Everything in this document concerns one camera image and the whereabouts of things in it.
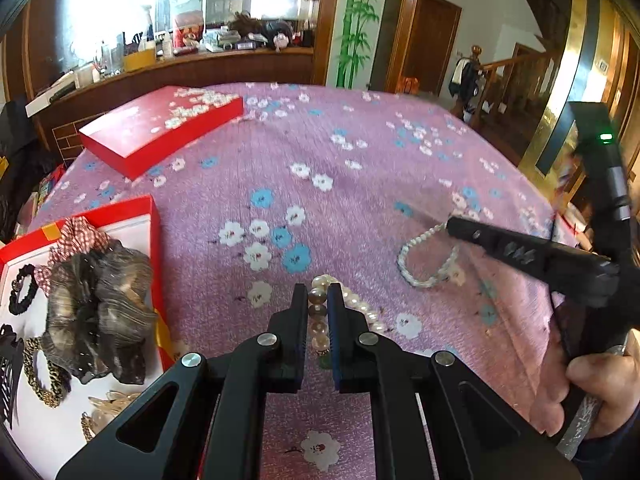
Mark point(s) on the bamboo painted glass panel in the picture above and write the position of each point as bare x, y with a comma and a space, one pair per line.
355, 20

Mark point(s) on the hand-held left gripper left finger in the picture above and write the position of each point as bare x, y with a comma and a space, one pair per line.
302, 325

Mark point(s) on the leopard print scrunchie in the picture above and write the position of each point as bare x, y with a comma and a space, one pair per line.
37, 390

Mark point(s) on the hanging dark white jacket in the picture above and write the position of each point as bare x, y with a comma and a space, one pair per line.
465, 77

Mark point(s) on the clear hair clip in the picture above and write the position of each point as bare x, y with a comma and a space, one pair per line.
112, 402

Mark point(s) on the black bag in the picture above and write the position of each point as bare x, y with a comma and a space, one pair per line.
20, 170

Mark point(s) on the red jewelry box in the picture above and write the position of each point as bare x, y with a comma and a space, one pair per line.
35, 325

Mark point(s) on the pink floral bedspread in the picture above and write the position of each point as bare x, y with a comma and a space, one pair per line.
350, 185

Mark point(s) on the wooden staircase railing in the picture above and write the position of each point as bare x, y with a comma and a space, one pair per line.
520, 90

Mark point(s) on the wooden door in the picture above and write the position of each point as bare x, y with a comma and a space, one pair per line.
430, 45

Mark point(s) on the gold framed panel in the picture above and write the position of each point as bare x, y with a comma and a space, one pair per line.
575, 35

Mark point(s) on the wooden counter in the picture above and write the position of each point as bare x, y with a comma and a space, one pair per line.
200, 67

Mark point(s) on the white flat box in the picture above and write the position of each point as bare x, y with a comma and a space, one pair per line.
50, 92

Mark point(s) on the grey brown organza scrunchie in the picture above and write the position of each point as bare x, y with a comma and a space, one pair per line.
100, 310

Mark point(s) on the brown handbag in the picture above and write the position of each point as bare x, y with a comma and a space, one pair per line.
245, 22

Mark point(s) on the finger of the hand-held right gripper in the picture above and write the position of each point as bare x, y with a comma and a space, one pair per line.
520, 252

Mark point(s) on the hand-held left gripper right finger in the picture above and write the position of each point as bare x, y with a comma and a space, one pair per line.
335, 335

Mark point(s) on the red floral box lid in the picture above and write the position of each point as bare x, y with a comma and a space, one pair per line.
150, 125

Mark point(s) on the black scrunchie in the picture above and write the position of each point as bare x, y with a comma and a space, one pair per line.
12, 292

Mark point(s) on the black hair claw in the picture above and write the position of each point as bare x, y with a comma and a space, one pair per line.
7, 385

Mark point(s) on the red plaid scrunchie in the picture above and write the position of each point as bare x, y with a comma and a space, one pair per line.
75, 237

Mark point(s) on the person's right hand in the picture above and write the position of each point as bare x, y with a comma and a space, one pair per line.
600, 377

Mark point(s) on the yellow box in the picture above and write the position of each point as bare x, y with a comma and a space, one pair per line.
139, 60

